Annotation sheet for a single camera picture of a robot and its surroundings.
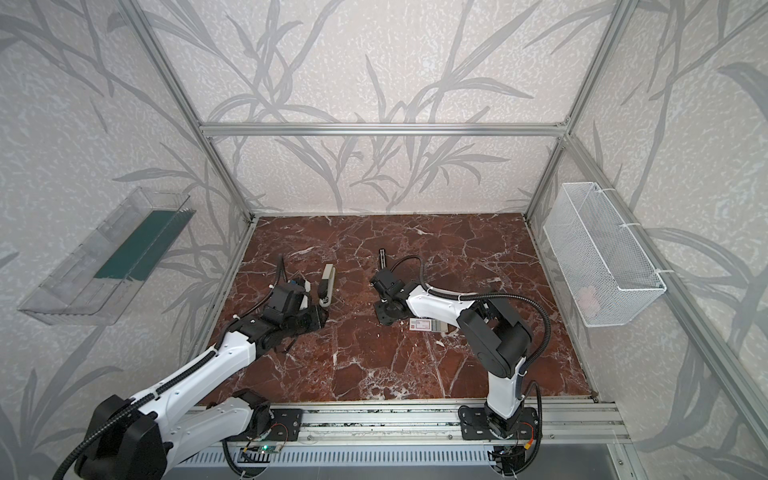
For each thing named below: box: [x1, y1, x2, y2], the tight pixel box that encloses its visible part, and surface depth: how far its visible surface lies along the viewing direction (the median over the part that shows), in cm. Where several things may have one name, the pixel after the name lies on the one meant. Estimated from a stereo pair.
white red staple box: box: [409, 318, 449, 332], surface depth 92 cm
